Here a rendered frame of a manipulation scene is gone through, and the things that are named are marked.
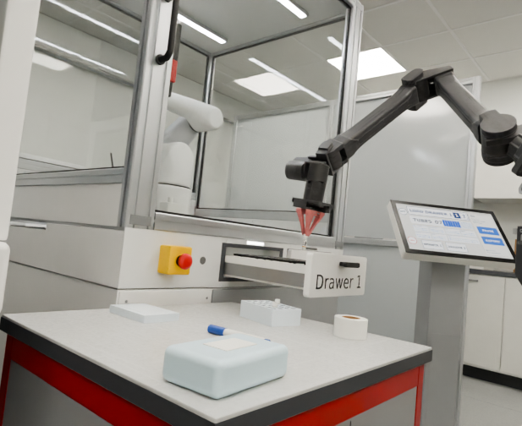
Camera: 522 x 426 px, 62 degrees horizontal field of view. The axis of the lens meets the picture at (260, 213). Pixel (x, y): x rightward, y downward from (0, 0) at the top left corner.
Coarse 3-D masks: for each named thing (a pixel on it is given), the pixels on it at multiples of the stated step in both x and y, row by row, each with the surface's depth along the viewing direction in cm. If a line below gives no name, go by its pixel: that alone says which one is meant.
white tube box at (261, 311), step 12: (252, 300) 107; (264, 300) 109; (240, 312) 105; (252, 312) 101; (264, 312) 97; (276, 312) 96; (288, 312) 98; (300, 312) 100; (264, 324) 97; (276, 324) 96; (288, 324) 98
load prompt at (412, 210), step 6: (408, 210) 199; (414, 210) 200; (420, 210) 200; (426, 210) 201; (432, 210) 202; (438, 210) 202; (444, 210) 203; (438, 216) 200; (444, 216) 200; (450, 216) 201; (456, 216) 202; (462, 216) 202; (468, 216) 203
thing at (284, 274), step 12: (228, 264) 127; (240, 264) 124; (252, 264) 122; (264, 264) 119; (276, 264) 116; (288, 264) 113; (300, 264) 140; (240, 276) 124; (252, 276) 121; (264, 276) 118; (276, 276) 115; (288, 276) 113; (300, 276) 110; (300, 288) 110
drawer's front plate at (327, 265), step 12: (312, 264) 107; (324, 264) 111; (336, 264) 116; (360, 264) 126; (312, 276) 107; (324, 276) 111; (336, 276) 116; (348, 276) 121; (360, 276) 126; (312, 288) 107; (324, 288) 112; (336, 288) 116; (348, 288) 121; (360, 288) 126
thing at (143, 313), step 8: (112, 304) 94; (120, 304) 95; (128, 304) 96; (136, 304) 97; (144, 304) 98; (112, 312) 93; (120, 312) 91; (128, 312) 89; (136, 312) 88; (144, 312) 88; (152, 312) 89; (160, 312) 90; (168, 312) 91; (176, 312) 92; (136, 320) 87; (144, 320) 85; (152, 320) 87; (160, 320) 88; (168, 320) 90
